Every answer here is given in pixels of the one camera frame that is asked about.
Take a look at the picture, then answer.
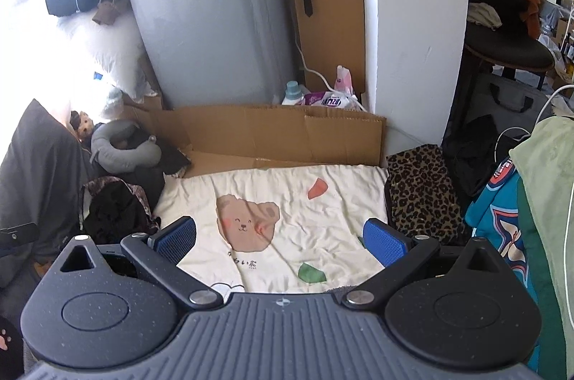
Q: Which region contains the white crumpled cloth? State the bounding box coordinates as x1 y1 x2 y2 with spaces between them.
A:
466 2 502 29

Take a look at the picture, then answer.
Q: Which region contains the small teddy bear plush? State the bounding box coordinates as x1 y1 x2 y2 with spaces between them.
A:
69 111 96 139

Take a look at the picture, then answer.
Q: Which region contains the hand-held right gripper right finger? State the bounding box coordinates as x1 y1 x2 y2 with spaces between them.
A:
342 219 503 310

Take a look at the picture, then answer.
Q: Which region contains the cream bear print blanket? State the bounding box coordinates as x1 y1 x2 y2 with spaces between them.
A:
155 165 392 296

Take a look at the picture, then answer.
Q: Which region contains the black cloth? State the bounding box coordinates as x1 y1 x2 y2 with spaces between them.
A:
96 133 192 211

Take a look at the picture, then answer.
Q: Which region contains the grey washing machine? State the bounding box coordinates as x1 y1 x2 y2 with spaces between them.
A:
123 0 306 110

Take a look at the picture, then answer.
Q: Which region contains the white fluffy pillow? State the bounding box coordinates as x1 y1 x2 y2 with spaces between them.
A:
58 10 151 103

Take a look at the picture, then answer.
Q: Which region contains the clear plastic bag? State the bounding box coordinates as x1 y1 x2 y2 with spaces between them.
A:
101 84 127 119

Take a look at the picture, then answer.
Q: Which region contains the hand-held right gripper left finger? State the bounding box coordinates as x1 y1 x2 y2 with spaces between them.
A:
58 216 224 310

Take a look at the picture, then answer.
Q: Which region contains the flattened brown cardboard sheet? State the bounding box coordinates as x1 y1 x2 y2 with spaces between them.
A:
119 104 389 180

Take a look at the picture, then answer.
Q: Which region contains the black floral lace garment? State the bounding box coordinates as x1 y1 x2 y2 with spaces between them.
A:
81 176 162 247

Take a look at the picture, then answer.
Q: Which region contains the grey neck pillow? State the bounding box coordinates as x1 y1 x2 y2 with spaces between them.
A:
91 121 162 173

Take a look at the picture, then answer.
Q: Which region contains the grey bag with black handles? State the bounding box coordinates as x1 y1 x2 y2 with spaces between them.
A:
471 72 557 148

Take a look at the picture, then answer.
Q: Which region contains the white charging cable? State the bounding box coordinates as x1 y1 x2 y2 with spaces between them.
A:
493 84 574 164

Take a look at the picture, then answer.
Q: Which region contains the pink bottle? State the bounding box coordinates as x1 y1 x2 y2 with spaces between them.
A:
334 65 356 94

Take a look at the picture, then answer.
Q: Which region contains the leopard print skirt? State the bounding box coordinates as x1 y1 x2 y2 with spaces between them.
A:
385 144 468 247

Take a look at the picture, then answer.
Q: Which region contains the black paw print slipper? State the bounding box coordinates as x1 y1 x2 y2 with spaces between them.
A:
0 315 24 380

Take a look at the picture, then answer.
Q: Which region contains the light green garment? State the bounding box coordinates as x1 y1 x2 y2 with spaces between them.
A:
509 117 574 380

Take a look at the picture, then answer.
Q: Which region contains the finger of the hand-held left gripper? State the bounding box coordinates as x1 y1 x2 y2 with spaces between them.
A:
0 222 39 249

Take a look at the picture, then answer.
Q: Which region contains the white teal detergent bottle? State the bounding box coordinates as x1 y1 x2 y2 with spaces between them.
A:
282 81 306 107

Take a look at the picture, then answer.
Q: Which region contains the black round stool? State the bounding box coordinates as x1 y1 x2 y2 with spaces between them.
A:
464 23 557 94

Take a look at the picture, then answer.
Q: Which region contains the teal jacket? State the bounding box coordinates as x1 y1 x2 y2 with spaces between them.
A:
464 158 566 372

